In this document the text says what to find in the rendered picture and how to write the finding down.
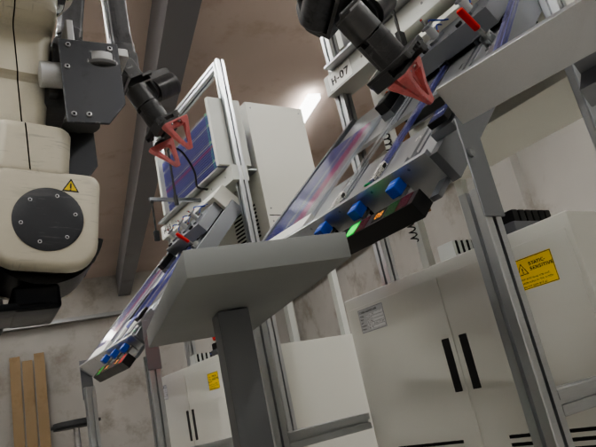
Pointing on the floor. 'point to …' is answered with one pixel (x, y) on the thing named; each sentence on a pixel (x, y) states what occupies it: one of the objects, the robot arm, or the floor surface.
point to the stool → (72, 428)
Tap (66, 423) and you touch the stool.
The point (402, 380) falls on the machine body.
